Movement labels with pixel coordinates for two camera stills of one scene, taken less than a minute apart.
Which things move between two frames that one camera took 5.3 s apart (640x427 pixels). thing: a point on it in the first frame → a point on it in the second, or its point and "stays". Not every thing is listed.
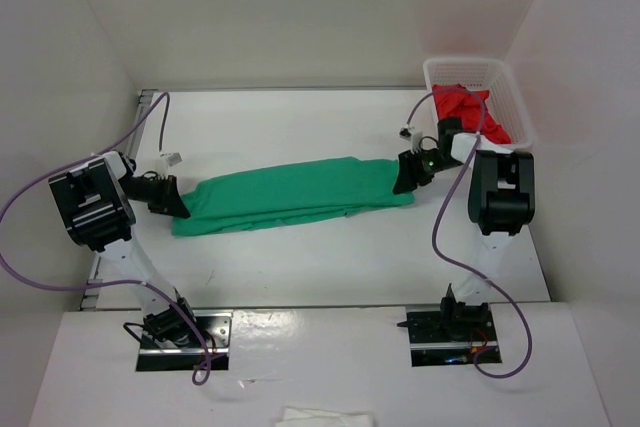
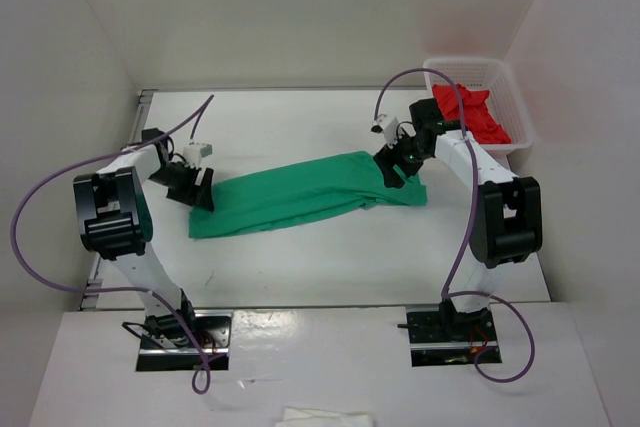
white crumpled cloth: (300, 417) stays
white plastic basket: (504, 103) stays
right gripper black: (409, 175) → (387, 158)
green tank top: (267, 197) stays
